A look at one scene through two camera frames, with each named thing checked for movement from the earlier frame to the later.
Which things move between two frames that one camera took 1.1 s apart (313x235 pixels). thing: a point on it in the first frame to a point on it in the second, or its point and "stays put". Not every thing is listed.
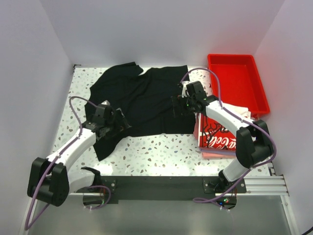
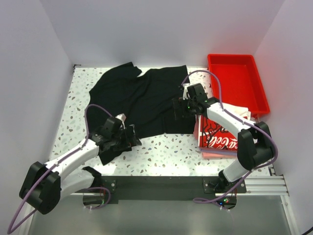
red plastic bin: x=240 y=84 stays put
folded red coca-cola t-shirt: x=213 y=135 stays put
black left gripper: x=121 y=125 to x=130 y=141
